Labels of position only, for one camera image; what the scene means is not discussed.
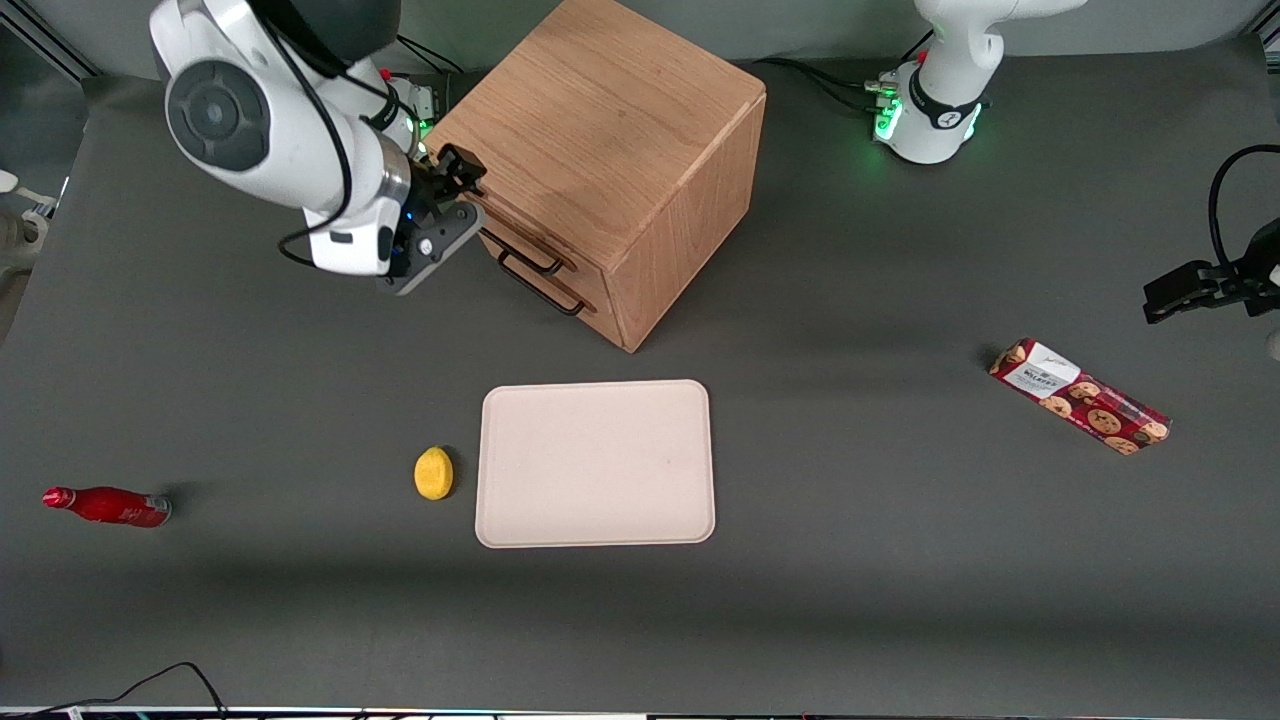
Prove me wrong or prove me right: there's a red bottle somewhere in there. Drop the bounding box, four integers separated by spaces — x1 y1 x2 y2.
42 486 173 528

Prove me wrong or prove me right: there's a beige rectangular tray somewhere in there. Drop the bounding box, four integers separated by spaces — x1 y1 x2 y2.
475 379 717 549

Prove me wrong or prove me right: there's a wooden drawer with long handle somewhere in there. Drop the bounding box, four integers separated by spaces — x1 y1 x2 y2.
470 180 605 289

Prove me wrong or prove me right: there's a dark grey table cover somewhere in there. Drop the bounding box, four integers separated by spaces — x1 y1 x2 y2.
0 40 1280 713

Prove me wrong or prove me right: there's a black cable along right arm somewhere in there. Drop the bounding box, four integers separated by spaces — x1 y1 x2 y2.
248 0 355 269

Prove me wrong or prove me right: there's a black arm base cable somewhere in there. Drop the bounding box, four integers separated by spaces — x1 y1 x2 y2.
396 34 467 77
765 30 936 112

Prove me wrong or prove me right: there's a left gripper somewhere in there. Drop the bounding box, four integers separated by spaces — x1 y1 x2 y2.
1143 218 1280 325

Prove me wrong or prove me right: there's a white clamp fixture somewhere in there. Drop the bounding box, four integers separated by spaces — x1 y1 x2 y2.
0 168 57 257

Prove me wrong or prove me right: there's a black looped gripper cable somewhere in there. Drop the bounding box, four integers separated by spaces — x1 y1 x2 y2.
1208 145 1280 276

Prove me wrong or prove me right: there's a red cookie package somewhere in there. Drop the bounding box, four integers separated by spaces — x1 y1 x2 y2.
989 338 1172 456

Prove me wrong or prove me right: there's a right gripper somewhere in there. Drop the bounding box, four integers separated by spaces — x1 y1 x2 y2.
306 144 489 279

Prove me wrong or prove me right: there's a black thin table cable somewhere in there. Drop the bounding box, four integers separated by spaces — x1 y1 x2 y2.
0 661 228 717

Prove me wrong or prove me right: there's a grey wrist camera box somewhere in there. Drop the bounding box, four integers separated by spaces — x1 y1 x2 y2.
380 200 488 297

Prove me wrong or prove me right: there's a black left arm base cable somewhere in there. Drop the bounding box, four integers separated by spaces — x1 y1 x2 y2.
765 30 936 112

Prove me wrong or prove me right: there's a wooden drawer cabinet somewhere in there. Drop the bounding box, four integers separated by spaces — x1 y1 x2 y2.
426 0 768 354

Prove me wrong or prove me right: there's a black right arm base cable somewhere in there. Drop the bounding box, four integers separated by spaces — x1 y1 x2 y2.
396 34 467 77

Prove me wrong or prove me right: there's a yellow lemon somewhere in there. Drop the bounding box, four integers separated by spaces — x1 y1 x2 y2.
414 446 455 501

